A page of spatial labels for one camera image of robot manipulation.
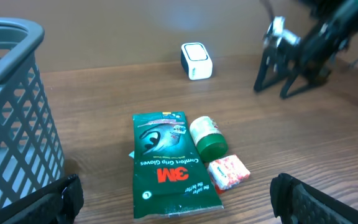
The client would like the green cap white jar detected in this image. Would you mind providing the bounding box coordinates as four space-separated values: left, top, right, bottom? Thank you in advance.
190 116 228 162

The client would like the small red white snack packet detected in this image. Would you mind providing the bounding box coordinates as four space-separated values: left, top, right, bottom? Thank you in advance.
207 155 250 190

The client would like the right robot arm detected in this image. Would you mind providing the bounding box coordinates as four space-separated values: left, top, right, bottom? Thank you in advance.
254 0 358 99

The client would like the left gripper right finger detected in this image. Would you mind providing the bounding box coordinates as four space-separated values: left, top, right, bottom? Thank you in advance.
270 173 358 224

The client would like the red stick sachet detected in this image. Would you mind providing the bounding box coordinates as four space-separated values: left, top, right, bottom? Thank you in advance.
214 184 225 195

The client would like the white barcode scanner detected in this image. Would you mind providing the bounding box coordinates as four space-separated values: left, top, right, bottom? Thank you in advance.
180 42 213 80

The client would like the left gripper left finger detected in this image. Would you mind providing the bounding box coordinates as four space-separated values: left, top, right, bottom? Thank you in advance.
0 174 84 224

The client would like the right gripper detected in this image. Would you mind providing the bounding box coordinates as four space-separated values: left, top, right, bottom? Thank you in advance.
253 27 334 100

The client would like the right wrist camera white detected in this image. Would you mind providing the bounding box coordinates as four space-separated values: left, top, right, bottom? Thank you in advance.
263 16 301 49

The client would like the grey plastic shopping basket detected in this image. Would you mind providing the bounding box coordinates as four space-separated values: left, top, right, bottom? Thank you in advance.
0 17 65 209

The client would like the green 3M gloves package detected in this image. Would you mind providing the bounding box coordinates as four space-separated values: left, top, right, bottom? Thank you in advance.
132 111 223 219

